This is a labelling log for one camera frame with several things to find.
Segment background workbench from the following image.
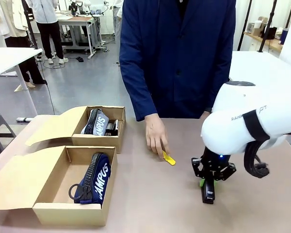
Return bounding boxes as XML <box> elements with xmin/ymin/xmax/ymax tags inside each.
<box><xmin>58</xmin><ymin>16</ymin><xmax>104</xmax><ymax>60</ymax></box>

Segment person in navy coat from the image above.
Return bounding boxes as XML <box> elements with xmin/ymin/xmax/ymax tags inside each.
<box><xmin>118</xmin><ymin>0</ymin><xmax>237</xmax><ymax>122</ymax></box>

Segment person white shirt black trousers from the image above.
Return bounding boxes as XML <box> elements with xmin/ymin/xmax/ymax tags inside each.
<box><xmin>26</xmin><ymin>0</ymin><xmax>69</xmax><ymax>65</ymax></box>

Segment navy Campus pencil case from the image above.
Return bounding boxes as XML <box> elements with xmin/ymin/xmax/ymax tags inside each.
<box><xmin>68</xmin><ymin>152</ymin><xmax>112</xmax><ymax>204</ymax></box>

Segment thin black stand pole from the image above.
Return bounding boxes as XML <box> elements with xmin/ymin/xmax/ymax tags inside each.
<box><xmin>237</xmin><ymin>0</ymin><xmax>253</xmax><ymax>50</ymax></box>
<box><xmin>285</xmin><ymin>0</ymin><xmax>291</xmax><ymax>29</ymax></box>

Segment person's right hand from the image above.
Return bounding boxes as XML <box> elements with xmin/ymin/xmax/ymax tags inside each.
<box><xmin>145</xmin><ymin>113</ymin><xmax>171</xmax><ymax>161</ymax></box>

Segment grey Campus pencil case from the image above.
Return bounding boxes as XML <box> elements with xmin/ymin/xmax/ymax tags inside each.
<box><xmin>81</xmin><ymin>108</ymin><xmax>110</xmax><ymax>136</ymax></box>

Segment black box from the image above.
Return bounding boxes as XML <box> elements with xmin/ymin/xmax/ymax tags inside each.
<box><xmin>265</xmin><ymin>27</ymin><xmax>277</xmax><ymax>40</ymax></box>

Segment white side table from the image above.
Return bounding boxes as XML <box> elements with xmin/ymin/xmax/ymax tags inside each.
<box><xmin>0</xmin><ymin>47</ymin><xmax>43</xmax><ymax>117</ymax></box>

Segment person in beige jacket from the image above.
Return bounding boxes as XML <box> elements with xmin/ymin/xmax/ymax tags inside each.
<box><xmin>0</xmin><ymin>0</ymin><xmax>48</xmax><ymax>88</ymax></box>

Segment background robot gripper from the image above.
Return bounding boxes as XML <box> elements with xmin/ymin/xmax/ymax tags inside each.
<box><xmin>69</xmin><ymin>0</ymin><xmax>80</xmax><ymax>17</ymax></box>

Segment large open cardboard box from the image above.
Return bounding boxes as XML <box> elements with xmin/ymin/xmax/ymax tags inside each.
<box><xmin>0</xmin><ymin>145</ymin><xmax>118</xmax><ymax>228</ymax></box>

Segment yellow box cutter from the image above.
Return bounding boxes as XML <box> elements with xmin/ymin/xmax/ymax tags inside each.
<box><xmin>161</xmin><ymin>140</ymin><xmax>177</xmax><ymax>166</ymax></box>

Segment cardboard box with curved lid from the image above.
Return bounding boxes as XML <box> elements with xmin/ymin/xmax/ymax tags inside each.
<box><xmin>25</xmin><ymin>105</ymin><xmax>126</xmax><ymax>154</ymax></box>

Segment person's right forearm navy sleeve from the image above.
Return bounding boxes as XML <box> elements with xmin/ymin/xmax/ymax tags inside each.
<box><xmin>122</xmin><ymin>72</ymin><xmax>161</xmax><ymax>122</ymax></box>

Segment large white table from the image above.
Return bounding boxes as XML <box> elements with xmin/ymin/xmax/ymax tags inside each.
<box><xmin>229</xmin><ymin>50</ymin><xmax>291</xmax><ymax>84</ymax></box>

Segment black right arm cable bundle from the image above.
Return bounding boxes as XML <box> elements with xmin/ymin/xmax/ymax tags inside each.
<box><xmin>243</xmin><ymin>140</ymin><xmax>270</xmax><ymax>179</ymax></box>

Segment slim black stapler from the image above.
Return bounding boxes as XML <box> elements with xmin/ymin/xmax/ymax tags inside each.
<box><xmin>200</xmin><ymin>178</ymin><xmax>215</xmax><ymax>205</ymax></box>

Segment person in light clothes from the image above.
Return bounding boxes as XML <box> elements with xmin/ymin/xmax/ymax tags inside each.
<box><xmin>113</xmin><ymin>0</ymin><xmax>124</xmax><ymax>49</ymax></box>

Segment black floor cable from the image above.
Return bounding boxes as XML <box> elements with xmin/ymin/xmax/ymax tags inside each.
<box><xmin>36</xmin><ymin>57</ymin><xmax>56</xmax><ymax>115</ymax></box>

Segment dark blue bottle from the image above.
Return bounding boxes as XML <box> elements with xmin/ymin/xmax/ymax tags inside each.
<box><xmin>280</xmin><ymin>28</ymin><xmax>289</xmax><ymax>45</ymax></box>

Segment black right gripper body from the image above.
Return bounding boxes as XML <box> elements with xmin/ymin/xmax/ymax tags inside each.
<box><xmin>200</xmin><ymin>147</ymin><xmax>231</xmax><ymax>181</ymax></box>

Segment small cardboard box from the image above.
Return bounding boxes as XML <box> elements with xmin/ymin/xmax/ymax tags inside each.
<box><xmin>253</xmin><ymin>16</ymin><xmax>270</xmax><ymax>37</ymax></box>

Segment black tripod pole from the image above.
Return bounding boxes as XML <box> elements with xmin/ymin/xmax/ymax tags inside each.
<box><xmin>21</xmin><ymin>0</ymin><xmax>39</xmax><ymax>50</ymax></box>

